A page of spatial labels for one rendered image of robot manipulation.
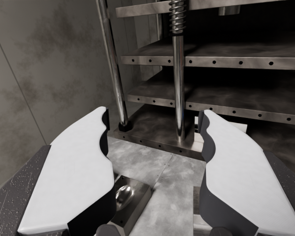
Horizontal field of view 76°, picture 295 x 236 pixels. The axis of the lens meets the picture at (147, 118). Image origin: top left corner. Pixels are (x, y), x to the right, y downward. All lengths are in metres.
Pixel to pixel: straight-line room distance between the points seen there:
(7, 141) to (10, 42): 1.07
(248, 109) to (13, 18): 2.42
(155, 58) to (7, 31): 1.86
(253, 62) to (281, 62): 0.10
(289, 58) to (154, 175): 0.77
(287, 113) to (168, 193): 0.65
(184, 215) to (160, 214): 0.09
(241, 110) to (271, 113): 0.13
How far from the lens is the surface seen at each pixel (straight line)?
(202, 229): 0.74
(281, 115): 1.06
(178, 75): 1.00
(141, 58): 1.13
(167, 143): 1.18
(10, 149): 2.68
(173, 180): 0.95
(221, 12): 1.23
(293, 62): 0.98
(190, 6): 1.02
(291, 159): 1.22
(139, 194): 0.83
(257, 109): 1.06
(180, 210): 0.86
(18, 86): 2.62
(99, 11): 1.15
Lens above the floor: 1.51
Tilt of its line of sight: 30 degrees down
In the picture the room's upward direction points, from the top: 7 degrees counter-clockwise
